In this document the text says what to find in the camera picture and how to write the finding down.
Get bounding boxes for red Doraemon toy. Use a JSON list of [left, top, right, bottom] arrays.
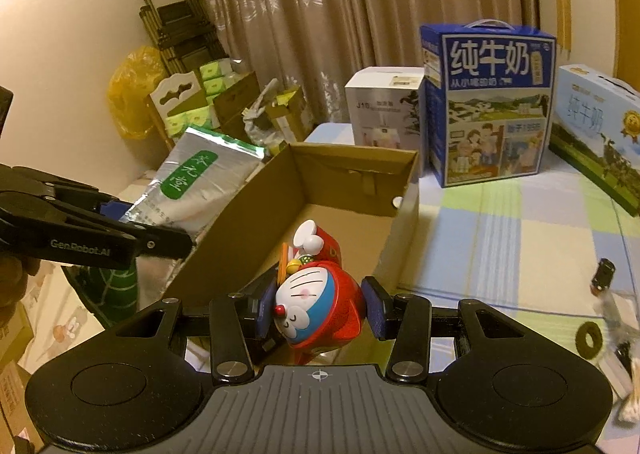
[[272, 219, 366, 365]]

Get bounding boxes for silver green tea bag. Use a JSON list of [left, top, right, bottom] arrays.
[[120, 127, 266, 237]]

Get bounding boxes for clear bag white pads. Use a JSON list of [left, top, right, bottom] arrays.
[[599, 289, 639, 341]]

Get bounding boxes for green leaf pouch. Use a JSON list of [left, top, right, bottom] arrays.
[[62, 263, 139, 330]]

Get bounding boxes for cotton swab bag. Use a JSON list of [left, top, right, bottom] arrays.
[[617, 358, 640, 424]]

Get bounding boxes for person left hand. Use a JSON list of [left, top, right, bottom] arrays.
[[0, 252, 40, 326]]

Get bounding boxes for open cardboard box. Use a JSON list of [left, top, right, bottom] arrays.
[[165, 143, 419, 311]]

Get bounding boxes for yellow plastic bag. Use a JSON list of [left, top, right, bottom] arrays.
[[106, 46, 167, 140]]

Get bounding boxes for checked bed sheet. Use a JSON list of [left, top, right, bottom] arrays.
[[304, 120, 640, 454]]

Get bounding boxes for white appliance box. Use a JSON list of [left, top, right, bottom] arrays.
[[345, 66, 428, 176]]

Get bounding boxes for white box on table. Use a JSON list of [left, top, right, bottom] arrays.
[[598, 351, 634, 400]]

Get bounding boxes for tissue pack carton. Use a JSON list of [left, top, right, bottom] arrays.
[[145, 58, 260, 149]]

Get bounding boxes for black folding hand cart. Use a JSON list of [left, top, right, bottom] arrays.
[[139, 0, 229, 75]]

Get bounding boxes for blue milk carton box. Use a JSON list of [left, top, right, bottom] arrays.
[[420, 19, 556, 188]]

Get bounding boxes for light blue cow milk box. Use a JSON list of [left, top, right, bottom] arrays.
[[549, 64, 640, 217]]

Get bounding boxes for yellow curtain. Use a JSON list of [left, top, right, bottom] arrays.
[[614, 0, 639, 89]]

